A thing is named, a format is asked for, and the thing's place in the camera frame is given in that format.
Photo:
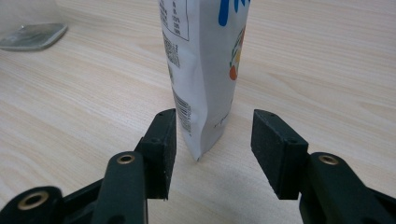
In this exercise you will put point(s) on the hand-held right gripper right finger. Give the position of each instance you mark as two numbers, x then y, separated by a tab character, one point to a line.
277	152

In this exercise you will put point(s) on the clear jar with grey lid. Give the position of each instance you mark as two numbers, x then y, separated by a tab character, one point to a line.
31	35

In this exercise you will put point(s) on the white stand-up pouch bag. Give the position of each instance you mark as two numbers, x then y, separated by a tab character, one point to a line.
202	62

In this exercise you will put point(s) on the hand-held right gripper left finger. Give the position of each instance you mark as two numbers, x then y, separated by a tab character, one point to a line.
160	149

